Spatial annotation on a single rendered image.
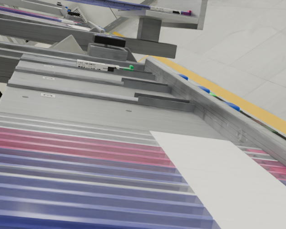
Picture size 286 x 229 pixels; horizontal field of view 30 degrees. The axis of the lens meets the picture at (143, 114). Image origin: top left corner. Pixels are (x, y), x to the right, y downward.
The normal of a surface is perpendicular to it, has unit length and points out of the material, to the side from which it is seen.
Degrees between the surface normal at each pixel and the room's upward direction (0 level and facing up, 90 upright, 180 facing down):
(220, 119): 48
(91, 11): 90
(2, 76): 90
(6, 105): 43
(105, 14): 90
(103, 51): 90
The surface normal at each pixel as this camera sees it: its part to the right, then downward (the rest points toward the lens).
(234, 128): -0.97, -0.13
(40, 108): 0.17, -0.97
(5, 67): 0.17, 0.22
